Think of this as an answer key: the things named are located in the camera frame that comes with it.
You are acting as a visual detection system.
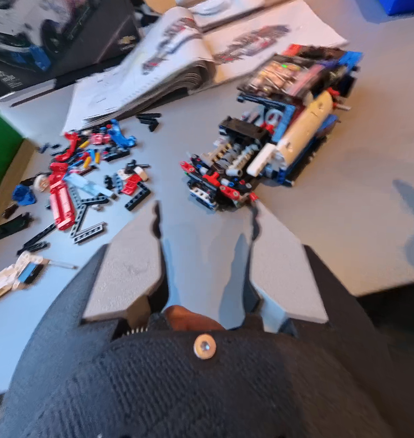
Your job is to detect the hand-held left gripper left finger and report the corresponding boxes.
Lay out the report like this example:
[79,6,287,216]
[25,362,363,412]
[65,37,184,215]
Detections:
[81,201,169,323]

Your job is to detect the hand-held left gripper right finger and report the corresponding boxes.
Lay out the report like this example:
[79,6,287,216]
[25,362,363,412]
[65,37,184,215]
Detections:
[242,201,331,333]

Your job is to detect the grey desk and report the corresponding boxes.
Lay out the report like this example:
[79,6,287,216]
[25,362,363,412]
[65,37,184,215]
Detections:
[0,0,414,397]

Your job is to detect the pile of loose toy bricks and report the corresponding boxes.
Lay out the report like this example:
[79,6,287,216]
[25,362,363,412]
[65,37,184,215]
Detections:
[0,113,163,255]

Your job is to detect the white plastic bag pieces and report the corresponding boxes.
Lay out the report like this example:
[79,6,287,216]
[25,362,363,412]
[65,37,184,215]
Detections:
[0,251,78,306]

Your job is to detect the toy brick race car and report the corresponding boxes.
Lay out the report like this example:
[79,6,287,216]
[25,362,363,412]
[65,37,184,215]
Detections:
[179,44,363,211]

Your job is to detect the large green plastic bin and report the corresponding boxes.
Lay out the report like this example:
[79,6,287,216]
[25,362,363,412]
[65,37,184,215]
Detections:
[0,103,24,206]

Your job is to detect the open instruction booklet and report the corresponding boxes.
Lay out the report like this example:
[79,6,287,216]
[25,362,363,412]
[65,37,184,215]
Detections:
[61,0,349,132]

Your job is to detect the black toy set box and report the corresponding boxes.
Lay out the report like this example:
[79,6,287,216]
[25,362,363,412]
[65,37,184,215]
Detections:
[0,0,140,100]

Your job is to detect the printed paper leaflet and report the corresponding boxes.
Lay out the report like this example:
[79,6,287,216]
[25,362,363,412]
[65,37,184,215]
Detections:
[188,0,286,31]

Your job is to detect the blue container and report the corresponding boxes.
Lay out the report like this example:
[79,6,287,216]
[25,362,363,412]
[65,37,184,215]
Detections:
[378,0,414,16]

